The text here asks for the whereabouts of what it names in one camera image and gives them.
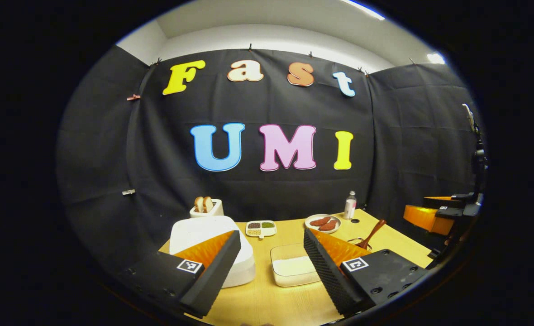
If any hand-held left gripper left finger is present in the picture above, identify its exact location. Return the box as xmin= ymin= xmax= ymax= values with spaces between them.
xmin=120 ymin=230 xmax=242 ymax=317

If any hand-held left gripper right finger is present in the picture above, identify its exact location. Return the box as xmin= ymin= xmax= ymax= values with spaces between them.
xmin=303 ymin=228 xmax=430 ymax=316

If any clear container of white rice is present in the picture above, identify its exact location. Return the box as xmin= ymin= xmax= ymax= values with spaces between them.
xmin=270 ymin=243 xmax=322 ymax=287

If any metal wire chopstick holder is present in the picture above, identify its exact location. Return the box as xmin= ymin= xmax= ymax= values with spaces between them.
xmin=348 ymin=237 xmax=372 ymax=252

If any white rice cooker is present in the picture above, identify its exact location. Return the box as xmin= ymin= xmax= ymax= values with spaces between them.
xmin=169 ymin=216 xmax=256 ymax=288

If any brown wooden spoon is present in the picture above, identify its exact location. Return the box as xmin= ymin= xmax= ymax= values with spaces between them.
xmin=357 ymin=220 xmax=387 ymax=249

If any white round plate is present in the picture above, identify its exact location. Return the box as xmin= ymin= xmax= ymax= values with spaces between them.
xmin=305 ymin=214 xmax=341 ymax=234

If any white toaster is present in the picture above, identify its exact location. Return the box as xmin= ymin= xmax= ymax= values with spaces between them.
xmin=190 ymin=198 xmax=224 ymax=218

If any white divided dish of grains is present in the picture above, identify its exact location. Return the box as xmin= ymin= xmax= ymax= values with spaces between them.
xmin=246 ymin=220 xmax=277 ymax=239

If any clear bottle with pink label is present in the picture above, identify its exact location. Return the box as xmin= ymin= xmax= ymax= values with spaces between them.
xmin=343 ymin=191 xmax=357 ymax=220

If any black backdrop cloth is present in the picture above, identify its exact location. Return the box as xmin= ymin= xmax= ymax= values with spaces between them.
xmin=57 ymin=45 xmax=485 ymax=272

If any long ceiling light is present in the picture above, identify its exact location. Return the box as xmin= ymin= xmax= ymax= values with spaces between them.
xmin=339 ymin=0 xmax=385 ymax=21

